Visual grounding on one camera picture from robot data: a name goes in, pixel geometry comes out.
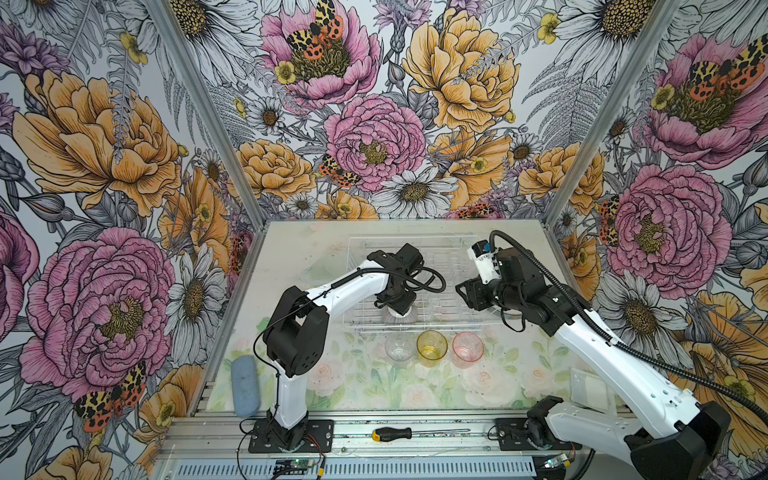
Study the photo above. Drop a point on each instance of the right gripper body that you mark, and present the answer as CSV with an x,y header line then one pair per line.
x,y
495,293

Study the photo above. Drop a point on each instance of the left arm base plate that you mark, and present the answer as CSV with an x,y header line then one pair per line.
x,y
308,436

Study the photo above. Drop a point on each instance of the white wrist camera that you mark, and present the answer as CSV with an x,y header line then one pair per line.
x,y
484,260

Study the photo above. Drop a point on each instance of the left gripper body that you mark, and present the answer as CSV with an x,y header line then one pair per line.
x,y
398,298

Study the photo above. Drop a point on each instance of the pink glass cup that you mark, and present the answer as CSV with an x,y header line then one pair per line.
x,y
467,348

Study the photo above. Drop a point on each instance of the striped small bowl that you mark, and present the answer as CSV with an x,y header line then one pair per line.
x,y
392,317

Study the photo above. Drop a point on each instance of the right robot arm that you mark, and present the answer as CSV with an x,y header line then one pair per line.
x,y
671,434

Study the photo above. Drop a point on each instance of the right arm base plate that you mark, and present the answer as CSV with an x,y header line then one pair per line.
x,y
526,434

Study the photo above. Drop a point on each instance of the black yellow screwdriver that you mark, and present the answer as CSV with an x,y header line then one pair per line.
x,y
390,434

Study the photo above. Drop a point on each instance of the blue grey sponge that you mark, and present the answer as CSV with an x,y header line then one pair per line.
x,y
245,386

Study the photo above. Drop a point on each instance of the white square dish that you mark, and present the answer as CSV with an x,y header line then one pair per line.
x,y
591,391

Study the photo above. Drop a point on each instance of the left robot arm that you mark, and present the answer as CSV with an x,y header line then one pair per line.
x,y
297,331

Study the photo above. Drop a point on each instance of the white vented panel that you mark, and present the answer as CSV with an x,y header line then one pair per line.
x,y
516,467

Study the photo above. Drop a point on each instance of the green circuit board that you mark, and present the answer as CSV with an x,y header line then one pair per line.
x,y
294,467

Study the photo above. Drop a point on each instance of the yellow glass cup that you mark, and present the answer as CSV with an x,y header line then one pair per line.
x,y
432,347

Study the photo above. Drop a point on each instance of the clear glass cup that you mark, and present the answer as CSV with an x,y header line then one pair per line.
x,y
400,347

